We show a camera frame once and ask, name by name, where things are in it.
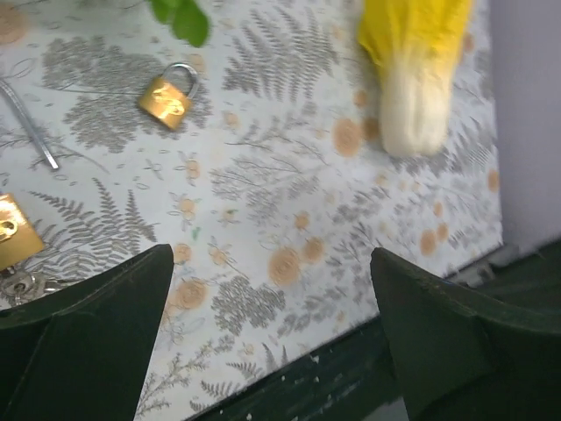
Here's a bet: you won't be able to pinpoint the small brass padlock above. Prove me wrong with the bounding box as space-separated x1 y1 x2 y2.
137 62 200 131

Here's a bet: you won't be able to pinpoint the floral table mat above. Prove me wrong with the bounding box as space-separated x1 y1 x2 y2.
1 1 502 420

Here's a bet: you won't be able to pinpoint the large brass padlock with keys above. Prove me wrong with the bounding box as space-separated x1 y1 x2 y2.
1 79 60 305

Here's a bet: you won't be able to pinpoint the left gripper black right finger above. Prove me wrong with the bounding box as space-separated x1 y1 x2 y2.
371 247 560 420

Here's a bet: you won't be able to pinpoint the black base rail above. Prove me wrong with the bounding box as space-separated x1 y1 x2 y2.
200 241 560 420

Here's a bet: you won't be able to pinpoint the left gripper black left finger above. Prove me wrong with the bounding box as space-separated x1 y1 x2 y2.
1 244 174 420

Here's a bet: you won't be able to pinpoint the green celery leaves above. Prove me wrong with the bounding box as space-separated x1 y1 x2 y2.
149 0 210 47

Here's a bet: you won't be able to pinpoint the yellow napa cabbage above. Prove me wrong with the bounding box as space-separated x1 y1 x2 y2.
358 0 472 158

